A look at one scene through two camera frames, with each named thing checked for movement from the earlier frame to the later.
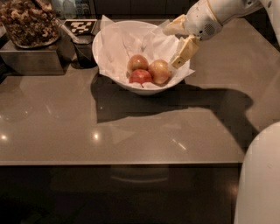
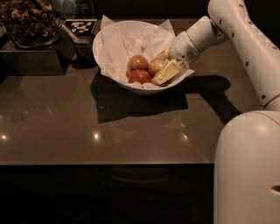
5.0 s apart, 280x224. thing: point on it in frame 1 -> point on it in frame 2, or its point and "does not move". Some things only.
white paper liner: x=118 y=42 does not move
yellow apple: x=160 y=72 does not move
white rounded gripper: x=200 y=21 -> x=183 y=49
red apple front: x=141 y=76 does not move
